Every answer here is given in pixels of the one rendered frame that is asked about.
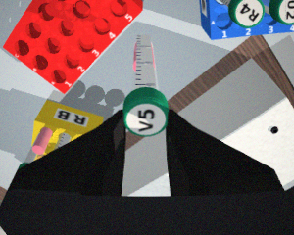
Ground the blue tube rack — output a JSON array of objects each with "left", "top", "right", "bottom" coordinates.
[{"left": 200, "top": 0, "right": 294, "bottom": 40}]

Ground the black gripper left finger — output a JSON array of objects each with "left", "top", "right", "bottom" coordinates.
[{"left": 6, "top": 110, "right": 126, "bottom": 196}]

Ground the yellow rack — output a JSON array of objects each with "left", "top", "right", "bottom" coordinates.
[{"left": 32, "top": 100, "right": 104, "bottom": 155}]

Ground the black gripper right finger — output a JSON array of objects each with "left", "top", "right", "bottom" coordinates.
[{"left": 166, "top": 109, "right": 284, "bottom": 196}]

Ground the red tube rack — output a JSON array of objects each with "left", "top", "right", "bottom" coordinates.
[{"left": 3, "top": 0, "right": 143, "bottom": 94}]

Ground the grey flat mat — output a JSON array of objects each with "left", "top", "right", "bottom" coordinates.
[{"left": 0, "top": 0, "right": 294, "bottom": 190}]

